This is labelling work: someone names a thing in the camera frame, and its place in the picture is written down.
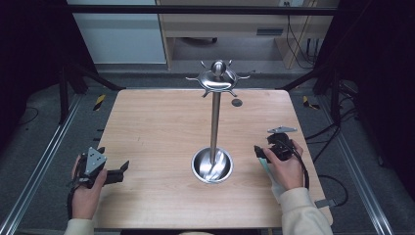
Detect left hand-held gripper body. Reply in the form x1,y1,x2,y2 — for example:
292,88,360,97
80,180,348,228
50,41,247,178
75,146,109,189

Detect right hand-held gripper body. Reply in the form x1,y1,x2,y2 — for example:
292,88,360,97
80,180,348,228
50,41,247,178
265,125,299,163

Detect person's right hand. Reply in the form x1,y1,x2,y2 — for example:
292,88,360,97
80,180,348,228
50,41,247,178
261,139,306,192

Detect person's left hand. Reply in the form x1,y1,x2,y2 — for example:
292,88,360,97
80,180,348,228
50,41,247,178
70,154,109,220

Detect yellow black striped tape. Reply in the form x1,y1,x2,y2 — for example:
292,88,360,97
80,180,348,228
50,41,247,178
93,94,107,112
301,95,321,111

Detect stainless steel utensil stand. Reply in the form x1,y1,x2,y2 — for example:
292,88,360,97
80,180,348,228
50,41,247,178
185,59,252,185

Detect grey tape strip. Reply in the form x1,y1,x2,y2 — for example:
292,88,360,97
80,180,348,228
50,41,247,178
314,198,337,210

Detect white cabinet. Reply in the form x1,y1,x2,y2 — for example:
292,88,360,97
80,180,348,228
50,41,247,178
67,0,167,66

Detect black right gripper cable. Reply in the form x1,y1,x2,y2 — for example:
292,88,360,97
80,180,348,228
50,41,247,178
275,136,310,190

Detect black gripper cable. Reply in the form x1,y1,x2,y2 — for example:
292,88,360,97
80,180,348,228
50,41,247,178
66,180,81,220
275,136,310,190

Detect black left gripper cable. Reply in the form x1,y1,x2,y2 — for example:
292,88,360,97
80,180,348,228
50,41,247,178
66,180,81,220

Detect aluminium floor rail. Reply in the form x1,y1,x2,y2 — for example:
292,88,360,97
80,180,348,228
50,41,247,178
317,96,395,235
0,94,83,235

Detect black floor cable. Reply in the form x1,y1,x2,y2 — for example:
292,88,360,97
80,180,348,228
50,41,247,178
317,174,349,208

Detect black metal frame strut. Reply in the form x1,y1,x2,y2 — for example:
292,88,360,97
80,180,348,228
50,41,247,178
277,62,342,126
58,62,126,125

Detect black hanging cables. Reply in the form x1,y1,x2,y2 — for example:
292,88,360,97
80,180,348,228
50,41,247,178
284,1,319,71

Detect black horizontal frame bar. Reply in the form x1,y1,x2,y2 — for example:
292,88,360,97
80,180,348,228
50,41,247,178
67,4,339,17

